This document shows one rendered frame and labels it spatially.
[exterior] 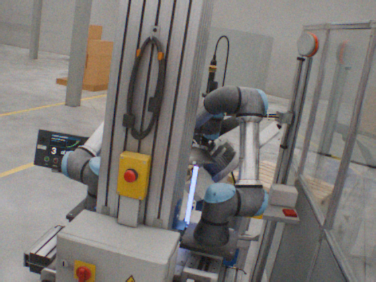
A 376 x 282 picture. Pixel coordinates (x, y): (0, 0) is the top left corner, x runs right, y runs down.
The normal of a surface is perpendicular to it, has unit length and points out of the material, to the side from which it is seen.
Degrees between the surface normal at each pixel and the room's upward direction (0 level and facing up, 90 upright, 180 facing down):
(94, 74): 90
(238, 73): 90
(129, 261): 90
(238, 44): 90
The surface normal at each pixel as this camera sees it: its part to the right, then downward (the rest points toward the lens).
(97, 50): -0.40, 0.20
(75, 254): -0.19, 0.25
